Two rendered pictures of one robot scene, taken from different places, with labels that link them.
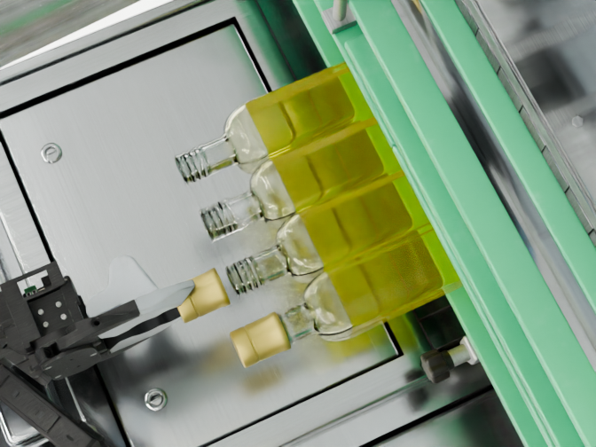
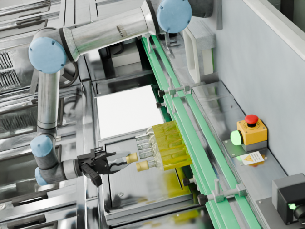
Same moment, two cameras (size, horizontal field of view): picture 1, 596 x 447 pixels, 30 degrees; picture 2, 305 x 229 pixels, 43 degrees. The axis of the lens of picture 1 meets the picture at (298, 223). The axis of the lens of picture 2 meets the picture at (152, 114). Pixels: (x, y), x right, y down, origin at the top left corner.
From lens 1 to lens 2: 90 cm
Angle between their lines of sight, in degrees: 40
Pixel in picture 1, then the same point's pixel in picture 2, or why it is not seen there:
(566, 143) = (207, 113)
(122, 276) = (115, 149)
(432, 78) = (184, 107)
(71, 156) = not seen: hidden behind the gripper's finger
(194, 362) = (132, 188)
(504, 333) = (193, 156)
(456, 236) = (187, 141)
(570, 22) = (214, 97)
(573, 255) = (205, 132)
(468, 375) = not seen: hidden behind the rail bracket
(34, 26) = (90, 39)
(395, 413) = (179, 205)
